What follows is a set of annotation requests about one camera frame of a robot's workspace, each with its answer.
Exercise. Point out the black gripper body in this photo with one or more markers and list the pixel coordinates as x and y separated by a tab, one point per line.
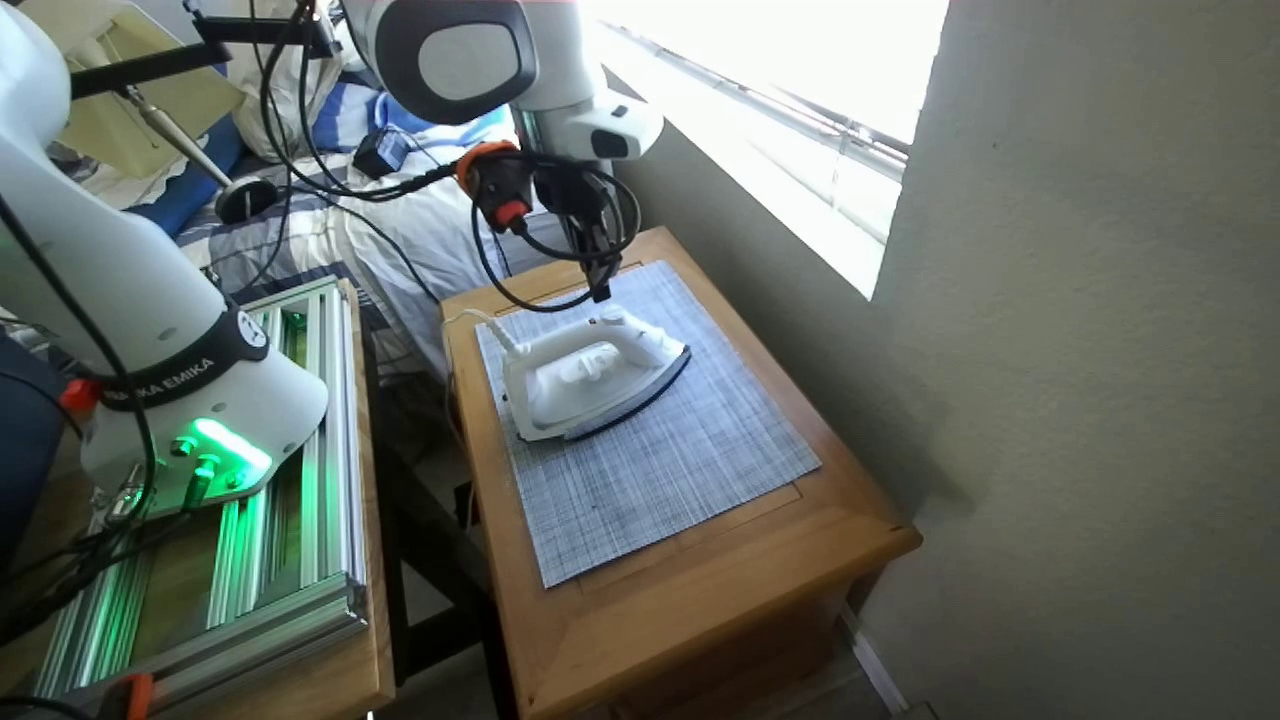
586	200

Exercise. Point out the white clothes iron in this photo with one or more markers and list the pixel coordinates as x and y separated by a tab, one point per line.
595	380

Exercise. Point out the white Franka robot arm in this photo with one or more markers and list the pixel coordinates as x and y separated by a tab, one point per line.
123	287

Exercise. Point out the window with white blinds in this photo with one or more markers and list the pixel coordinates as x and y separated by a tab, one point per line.
802	95

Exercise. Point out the black power adapter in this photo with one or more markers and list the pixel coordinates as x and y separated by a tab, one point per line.
379	151

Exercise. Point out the grey grid ironing mat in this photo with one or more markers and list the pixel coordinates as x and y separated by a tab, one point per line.
667	492

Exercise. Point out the wooden side table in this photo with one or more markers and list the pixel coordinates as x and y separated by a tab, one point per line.
693	624

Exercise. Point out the yellow cushion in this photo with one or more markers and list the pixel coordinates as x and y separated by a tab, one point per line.
135	126

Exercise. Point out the red knob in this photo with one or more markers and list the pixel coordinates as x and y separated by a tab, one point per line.
76	396

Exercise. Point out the dark blue fabric object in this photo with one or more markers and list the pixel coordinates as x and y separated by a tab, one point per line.
27	454

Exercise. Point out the orange clamp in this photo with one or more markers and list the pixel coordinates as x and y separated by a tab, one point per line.
136	698

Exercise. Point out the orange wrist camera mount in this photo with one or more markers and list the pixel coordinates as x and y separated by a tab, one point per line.
506	214

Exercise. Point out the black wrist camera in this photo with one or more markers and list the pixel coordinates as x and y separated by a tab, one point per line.
502	179

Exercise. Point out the aluminium rail base frame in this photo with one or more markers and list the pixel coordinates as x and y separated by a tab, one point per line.
286	563

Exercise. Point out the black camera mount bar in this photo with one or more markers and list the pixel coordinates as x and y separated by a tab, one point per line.
144	65

